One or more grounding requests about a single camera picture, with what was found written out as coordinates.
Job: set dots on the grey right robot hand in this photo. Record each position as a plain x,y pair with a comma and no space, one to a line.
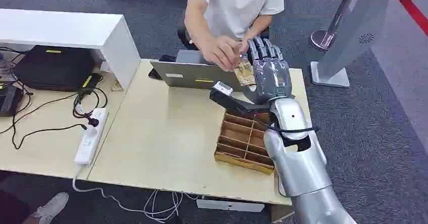
272,75

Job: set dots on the person's left hand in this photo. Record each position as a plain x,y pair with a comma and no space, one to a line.
244,46

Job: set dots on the person's right hand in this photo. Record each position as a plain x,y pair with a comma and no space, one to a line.
220,53

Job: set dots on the printed brown card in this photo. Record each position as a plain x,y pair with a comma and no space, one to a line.
244,72

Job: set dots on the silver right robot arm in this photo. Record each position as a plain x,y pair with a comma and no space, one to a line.
306,169

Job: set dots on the black office chair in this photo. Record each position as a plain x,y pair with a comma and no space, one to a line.
187,38

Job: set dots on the grey laptop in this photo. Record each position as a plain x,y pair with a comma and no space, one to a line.
190,75

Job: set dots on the person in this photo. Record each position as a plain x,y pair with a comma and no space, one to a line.
239,5

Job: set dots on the wooden card box with dividers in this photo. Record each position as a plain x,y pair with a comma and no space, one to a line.
242,142

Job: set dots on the grey kiosk stand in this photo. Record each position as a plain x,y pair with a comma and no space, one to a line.
354,32

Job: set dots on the small printed card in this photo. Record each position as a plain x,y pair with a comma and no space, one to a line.
117,86

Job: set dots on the black power adapter yellow label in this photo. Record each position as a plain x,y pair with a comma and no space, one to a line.
92,81

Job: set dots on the white box under desk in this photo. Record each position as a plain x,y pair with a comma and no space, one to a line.
230,205

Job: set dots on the black plug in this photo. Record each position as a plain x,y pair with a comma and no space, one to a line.
93,122

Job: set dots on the white power strip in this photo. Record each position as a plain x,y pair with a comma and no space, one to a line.
90,139

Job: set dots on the white desk shelf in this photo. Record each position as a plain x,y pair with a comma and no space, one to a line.
67,28

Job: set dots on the black case with yellow label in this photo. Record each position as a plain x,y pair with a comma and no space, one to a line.
53,67

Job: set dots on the black device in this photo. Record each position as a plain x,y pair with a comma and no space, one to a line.
9,98

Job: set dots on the grey shoe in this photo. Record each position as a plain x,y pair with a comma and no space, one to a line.
50,209

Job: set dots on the person's leg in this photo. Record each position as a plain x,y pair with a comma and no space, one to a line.
11,209

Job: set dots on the pale wrist camera black mount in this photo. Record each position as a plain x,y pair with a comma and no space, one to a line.
223,88

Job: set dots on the chrome stanchion post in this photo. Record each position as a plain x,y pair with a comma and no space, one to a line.
329,25

